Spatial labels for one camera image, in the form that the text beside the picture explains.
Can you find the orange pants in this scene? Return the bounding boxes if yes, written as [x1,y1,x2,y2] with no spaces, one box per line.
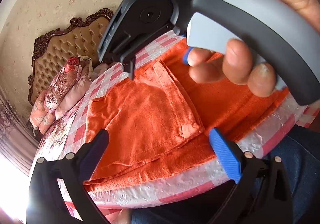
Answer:
[85,40,289,192]

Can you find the tufted leather headboard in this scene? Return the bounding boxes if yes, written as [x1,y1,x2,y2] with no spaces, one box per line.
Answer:
[28,8,113,105]

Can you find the blue jeans legs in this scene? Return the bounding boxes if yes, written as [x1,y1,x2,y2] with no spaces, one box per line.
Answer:
[131,126,319,223]

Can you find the folded floral quilt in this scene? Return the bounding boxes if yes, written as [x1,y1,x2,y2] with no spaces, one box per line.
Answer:
[44,55,93,120]

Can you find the pink patterned curtain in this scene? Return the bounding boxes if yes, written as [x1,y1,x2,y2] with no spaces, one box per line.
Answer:
[0,90,39,175]

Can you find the pink floral pillow stack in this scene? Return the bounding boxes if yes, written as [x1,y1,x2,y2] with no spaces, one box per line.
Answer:
[30,90,55,135]

